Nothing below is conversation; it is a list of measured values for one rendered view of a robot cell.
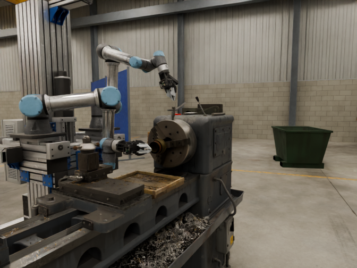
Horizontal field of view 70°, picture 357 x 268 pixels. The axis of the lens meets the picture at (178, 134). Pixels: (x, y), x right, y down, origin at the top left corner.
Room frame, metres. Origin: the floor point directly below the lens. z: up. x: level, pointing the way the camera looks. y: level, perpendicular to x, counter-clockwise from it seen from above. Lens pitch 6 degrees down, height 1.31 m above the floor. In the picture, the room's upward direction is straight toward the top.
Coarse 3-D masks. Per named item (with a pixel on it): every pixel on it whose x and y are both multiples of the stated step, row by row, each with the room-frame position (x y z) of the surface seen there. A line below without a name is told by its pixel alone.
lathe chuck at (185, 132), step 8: (168, 120) 1.63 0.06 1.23; (176, 120) 1.66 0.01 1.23; (160, 128) 1.66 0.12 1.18; (168, 128) 1.63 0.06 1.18; (176, 128) 1.60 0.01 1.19; (184, 128) 1.60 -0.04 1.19; (152, 136) 1.69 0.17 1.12; (168, 136) 1.63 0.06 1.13; (176, 136) 1.60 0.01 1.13; (184, 136) 1.57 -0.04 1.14; (192, 136) 1.62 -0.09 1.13; (192, 144) 1.60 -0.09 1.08; (168, 152) 1.63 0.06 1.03; (176, 152) 1.60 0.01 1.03; (184, 152) 1.57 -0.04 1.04; (192, 152) 1.62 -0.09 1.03; (168, 160) 1.63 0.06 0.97; (176, 160) 1.60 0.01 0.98; (184, 160) 1.58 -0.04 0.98
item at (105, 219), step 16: (64, 192) 1.13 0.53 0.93; (48, 208) 1.03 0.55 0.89; (64, 208) 1.08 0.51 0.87; (80, 208) 1.07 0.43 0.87; (96, 208) 1.02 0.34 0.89; (112, 208) 0.98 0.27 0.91; (128, 208) 0.97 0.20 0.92; (144, 208) 1.06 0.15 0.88; (96, 224) 0.88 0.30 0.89; (112, 224) 0.89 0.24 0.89
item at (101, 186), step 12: (60, 180) 1.20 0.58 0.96; (72, 180) 1.19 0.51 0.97; (108, 180) 1.18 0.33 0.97; (120, 180) 1.17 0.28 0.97; (72, 192) 1.12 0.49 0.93; (84, 192) 1.08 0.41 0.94; (96, 192) 1.04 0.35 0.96; (108, 192) 1.00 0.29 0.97; (120, 192) 1.00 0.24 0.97; (132, 192) 1.04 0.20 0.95; (120, 204) 0.98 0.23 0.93
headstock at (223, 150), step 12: (156, 120) 1.87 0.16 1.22; (192, 120) 1.73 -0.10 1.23; (204, 120) 1.68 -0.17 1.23; (216, 120) 1.80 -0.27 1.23; (228, 120) 2.02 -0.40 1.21; (204, 132) 1.67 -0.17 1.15; (216, 132) 1.82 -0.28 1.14; (228, 132) 2.05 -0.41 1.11; (204, 144) 1.67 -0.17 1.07; (216, 144) 1.82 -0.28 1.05; (228, 144) 2.06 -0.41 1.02; (204, 156) 1.67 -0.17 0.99; (216, 156) 1.85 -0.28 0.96; (228, 156) 2.09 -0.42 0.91; (168, 168) 1.81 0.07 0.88; (180, 168) 1.76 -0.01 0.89; (192, 168) 1.71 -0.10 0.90; (204, 168) 1.67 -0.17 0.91
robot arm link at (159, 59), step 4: (156, 52) 1.81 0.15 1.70; (160, 52) 1.81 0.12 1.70; (156, 56) 1.81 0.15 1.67; (160, 56) 1.80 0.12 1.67; (164, 56) 1.82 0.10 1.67; (152, 60) 1.82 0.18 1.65; (156, 60) 1.81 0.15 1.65; (160, 60) 1.80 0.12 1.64; (164, 60) 1.81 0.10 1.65; (156, 64) 1.82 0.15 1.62; (160, 64) 1.79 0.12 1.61
